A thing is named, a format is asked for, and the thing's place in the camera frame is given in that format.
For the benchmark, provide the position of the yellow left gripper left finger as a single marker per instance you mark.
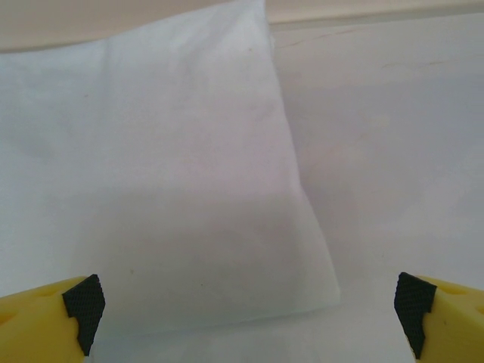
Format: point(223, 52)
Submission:
point(38, 329)

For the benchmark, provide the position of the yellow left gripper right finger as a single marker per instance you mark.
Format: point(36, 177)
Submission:
point(453, 332)

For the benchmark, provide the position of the white printed t-shirt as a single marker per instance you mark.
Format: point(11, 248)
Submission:
point(151, 170)

